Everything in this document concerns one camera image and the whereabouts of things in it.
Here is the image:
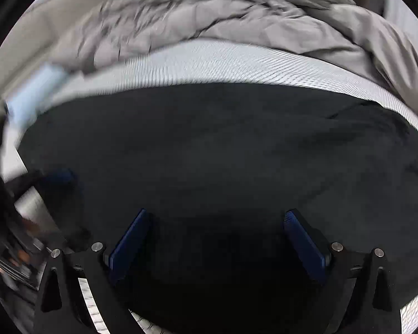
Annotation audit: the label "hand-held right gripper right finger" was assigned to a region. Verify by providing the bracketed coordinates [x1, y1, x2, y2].
[283, 209, 403, 334]

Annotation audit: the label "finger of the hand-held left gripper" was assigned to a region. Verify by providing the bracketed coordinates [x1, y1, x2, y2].
[31, 168, 78, 195]

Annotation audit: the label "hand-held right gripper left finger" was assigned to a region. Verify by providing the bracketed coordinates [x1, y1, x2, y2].
[33, 209, 154, 334]

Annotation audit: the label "black pants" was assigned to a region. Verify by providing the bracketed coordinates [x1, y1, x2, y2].
[17, 82, 418, 334]

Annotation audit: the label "light blue pillow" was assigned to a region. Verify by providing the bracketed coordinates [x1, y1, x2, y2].
[5, 63, 68, 129]

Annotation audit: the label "beige padded headboard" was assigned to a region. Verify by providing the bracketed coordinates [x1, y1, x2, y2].
[0, 0, 122, 119]

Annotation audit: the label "white patterned mattress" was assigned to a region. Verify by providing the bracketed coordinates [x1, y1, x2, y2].
[0, 38, 418, 334]

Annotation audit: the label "grey duvet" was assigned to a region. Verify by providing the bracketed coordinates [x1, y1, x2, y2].
[49, 0, 418, 126]

